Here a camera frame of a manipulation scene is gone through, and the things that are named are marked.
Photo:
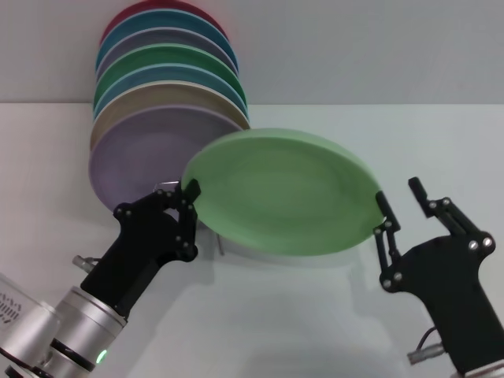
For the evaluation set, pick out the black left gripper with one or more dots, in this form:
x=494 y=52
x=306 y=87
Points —
x=138 y=256

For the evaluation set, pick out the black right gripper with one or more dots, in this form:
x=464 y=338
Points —
x=449 y=283

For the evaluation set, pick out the light green plate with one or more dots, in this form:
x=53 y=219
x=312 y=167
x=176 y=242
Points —
x=283 y=193

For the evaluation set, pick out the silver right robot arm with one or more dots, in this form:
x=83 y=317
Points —
x=484 y=372

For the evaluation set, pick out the lavender purple plate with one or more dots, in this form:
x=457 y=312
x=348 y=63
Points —
x=138 y=157

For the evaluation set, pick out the beige plate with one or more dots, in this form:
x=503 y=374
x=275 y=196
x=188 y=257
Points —
x=157 y=96

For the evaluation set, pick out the light blue plate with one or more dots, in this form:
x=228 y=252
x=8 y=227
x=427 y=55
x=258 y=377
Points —
x=157 y=75

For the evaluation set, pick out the dark green plate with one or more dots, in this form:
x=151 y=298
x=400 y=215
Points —
x=169 y=55

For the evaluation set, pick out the grey lavender plate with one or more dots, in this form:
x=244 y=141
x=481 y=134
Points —
x=165 y=37

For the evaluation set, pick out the teal blue plate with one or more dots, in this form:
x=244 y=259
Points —
x=165 y=20

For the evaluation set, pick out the maroon red plate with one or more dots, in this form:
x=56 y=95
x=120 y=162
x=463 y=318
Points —
x=118 y=17

